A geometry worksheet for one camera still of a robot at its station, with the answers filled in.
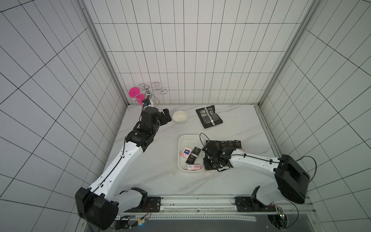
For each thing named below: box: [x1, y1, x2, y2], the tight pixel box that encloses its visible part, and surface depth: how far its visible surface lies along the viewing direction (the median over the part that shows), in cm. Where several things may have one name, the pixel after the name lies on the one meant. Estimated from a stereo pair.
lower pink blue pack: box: [187, 164, 201, 171], surface depth 83 cm
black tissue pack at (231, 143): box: [227, 140, 235, 147], surface depth 97 cm
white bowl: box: [171, 110, 189, 124], surface depth 108 cm
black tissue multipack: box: [195, 104, 224, 129], surface depth 111 cm
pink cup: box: [128, 87, 146, 107], surface depth 89 cm
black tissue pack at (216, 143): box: [212, 140, 221, 147], surface depth 97 cm
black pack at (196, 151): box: [191, 146, 202, 156], surface depth 91 cm
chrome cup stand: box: [134, 82, 168, 107], surface depth 90 cm
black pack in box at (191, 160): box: [185, 154, 197, 165], surface depth 89 cm
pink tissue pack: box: [180, 145, 193, 160], surface depth 91 cm
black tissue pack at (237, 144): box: [234, 139, 243, 149], surface depth 96 cm
